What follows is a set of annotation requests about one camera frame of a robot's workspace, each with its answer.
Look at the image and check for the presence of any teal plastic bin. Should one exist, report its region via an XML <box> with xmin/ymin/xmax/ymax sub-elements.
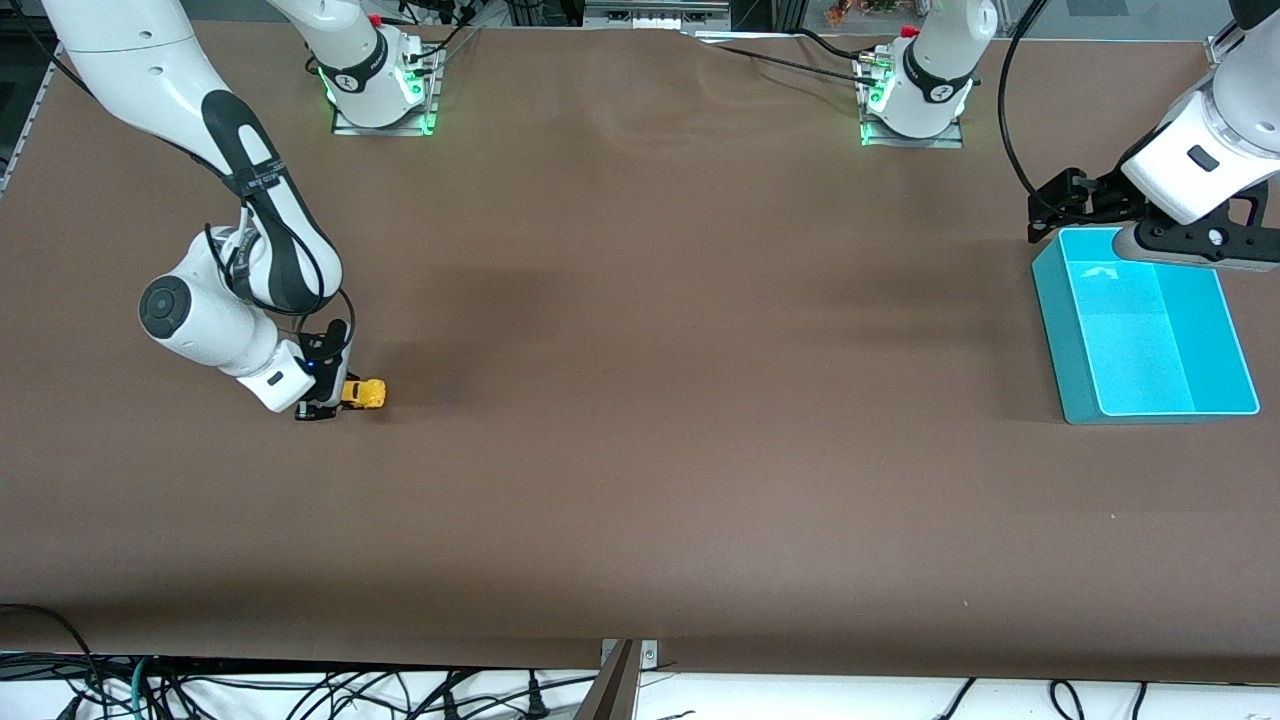
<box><xmin>1031</xmin><ymin>227</ymin><xmax>1261</xmax><ymax>426</ymax></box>

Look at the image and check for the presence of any grey metal strut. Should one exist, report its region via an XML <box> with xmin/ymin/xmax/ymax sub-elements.
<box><xmin>573</xmin><ymin>640</ymin><xmax>641</xmax><ymax>720</ymax></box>

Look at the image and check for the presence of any silver equipment box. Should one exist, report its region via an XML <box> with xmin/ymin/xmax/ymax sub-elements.
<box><xmin>583</xmin><ymin>0</ymin><xmax>733</xmax><ymax>31</ymax></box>

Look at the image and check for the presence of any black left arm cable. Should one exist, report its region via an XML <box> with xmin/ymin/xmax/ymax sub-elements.
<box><xmin>998</xmin><ymin>0</ymin><xmax>1065</xmax><ymax>216</ymax></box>

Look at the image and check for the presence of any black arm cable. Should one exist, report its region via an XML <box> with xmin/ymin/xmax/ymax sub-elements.
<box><xmin>998</xmin><ymin>0</ymin><xmax>1065</xmax><ymax>216</ymax></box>
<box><xmin>204</xmin><ymin>170</ymin><xmax>357</xmax><ymax>396</ymax></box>

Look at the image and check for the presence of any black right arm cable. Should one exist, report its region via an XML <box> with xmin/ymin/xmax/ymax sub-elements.
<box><xmin>204</xmin><ymin>170</ymin><xmax>357</xmax><ymax>396</ymax></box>

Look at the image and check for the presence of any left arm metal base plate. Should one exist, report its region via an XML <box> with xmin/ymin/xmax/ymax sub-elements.
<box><xmin>858</xmin><ymin>55</ymin><xmax>966</xmax><ymax>150</ymax></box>

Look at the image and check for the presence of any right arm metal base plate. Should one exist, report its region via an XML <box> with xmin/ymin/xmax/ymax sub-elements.
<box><xmin>331</xmin><ymin>45</ymin><xmax>441</xmax><ymax>137</ymax></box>

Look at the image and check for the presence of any short black table cable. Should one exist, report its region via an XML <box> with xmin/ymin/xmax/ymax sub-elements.
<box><xmin>795</xmin><ymin>28</ymin><xmax>863</xmax><ymax>63</ymax></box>

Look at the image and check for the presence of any long black table cable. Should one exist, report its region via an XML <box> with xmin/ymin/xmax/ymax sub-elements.
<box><xmin>712</xmin><ymin>44</ymin><xmax>873</xmax><ymax>89</ymax></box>

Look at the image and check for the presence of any looping black floor cable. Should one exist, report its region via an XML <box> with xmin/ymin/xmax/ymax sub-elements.
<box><xmin>0</xmin><ymin>603</ymin><xmax>101</xmax><ymax>720</ymax></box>

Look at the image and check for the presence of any black base cable bundle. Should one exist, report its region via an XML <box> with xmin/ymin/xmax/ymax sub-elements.
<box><xmin>400</xmin><ymin>0</ymin><xmax>483</xmax><ymax>65</ymax></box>

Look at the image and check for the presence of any aluminium table edge rail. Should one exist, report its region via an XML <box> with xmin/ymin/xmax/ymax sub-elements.
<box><xmin>0</xmin><ymin>40</ymin><xmax>65</xmax><ymax>197</ymax></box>

